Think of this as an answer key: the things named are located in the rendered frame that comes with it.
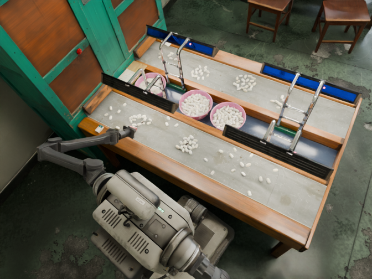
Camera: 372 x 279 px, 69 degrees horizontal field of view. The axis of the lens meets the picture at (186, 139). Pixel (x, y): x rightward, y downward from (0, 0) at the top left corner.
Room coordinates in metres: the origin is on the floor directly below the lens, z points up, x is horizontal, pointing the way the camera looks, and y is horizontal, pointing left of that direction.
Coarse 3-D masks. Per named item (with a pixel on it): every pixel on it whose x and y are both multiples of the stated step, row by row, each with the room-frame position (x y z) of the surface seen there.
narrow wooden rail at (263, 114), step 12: (144, 72) 1.82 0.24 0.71; (156, 72) 1.74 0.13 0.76; (180, 84) 1.57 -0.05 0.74; (192, 84) 1.52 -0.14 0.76; (216, 96) 1.35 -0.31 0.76; (228, 96) 1.32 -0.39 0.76; (252, 108) 1.16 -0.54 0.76; (264, 108) 1.14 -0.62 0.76; (264, 120) 1.08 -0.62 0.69; (276, 120) 1.03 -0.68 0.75; (288, 120) 1.00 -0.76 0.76; (312, 132) 0.86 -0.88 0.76; (324, 132) 0.84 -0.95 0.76; (324, 144) 0.79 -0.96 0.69; (336, 144) 0.75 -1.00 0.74
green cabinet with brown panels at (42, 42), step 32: (0, 0) 1.43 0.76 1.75; (32, 0) 1.55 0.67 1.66; (64, 0) 1.68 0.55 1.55; (96, 0) 1.85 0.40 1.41; (128, 0) 2.05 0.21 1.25; (160, 0) 2.33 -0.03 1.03; (0, 32) 1.35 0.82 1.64; (32, 32) 1.47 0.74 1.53; (64, 32) 1.60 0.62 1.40; (96, 32) 1.77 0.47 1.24; (128, 32) 1.99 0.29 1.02; (0, 64) 1.55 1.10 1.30; (32, 64) 1.38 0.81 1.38; (64, 64) 1.50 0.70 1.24; (96, 64) 1.68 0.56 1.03; (32, 96) 1.52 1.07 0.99; (64, 96) 1.41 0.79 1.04
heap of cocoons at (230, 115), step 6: (222, 108) 1.23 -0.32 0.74; (228, 108) 1.22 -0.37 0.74; (234, 108) 1.21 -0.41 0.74; (216, 114) 1.19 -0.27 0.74; (222, 114) 1.18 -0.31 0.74; (228, 114) 1.17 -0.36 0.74; (234, 114) 1.16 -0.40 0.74; (240, 114) 1.15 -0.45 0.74; (216, 120) 1.14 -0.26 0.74; (222, 120) 1.12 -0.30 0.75; (228, 120) 1.12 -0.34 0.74; (234, 120) 1.12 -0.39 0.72; (240, 120) 1.10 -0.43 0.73; (216, 126) 1.09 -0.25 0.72; (222, 126) 1.08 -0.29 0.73; (234, 126) 1.05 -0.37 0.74
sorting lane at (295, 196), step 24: (120, 96) 1.57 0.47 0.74; (96, 120) 1.37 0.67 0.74; (120, 120) 1.32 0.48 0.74; (168, 120) 1.23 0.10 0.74; (144, 144) 1.06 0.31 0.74; (168, 144) 1.01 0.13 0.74; (216, 144) 0.93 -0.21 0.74; (192, 168) 0.79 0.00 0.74; (216, 168) 0.75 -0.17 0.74; (240, 168) 0.72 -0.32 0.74; (264, 168) 0.68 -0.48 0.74; (240, 192) 0.55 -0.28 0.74; (264, 192) 0.52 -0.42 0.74; (288, 192) 0.49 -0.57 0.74; (312, 192) 0.46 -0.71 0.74; (288, 216) 0.34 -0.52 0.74; (312, 216) 0.32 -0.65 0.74
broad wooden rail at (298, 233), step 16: (80, 128) 1.32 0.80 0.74; (128, 144) 1.07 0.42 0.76; (144, 160) 0.91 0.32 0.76; (160, 160) 0.89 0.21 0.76; (160, 176) 0.84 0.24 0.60; (176, 176) 0.74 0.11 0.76; (192, 176) 0.72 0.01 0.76; (192, 192) 0.66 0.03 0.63; (208, 192) 0.59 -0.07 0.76; (224, 192) 0.57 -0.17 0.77; (224, 208) 0.49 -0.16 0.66; (240, 208) 0.45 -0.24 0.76; (256, 208) 0.43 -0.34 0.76; (256, 224) 0.35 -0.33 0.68; (272, 224) 0.31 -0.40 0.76; (288, 224) 0.29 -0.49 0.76; (288, 240) 0.22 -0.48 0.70; (304, 240) 0.19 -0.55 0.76
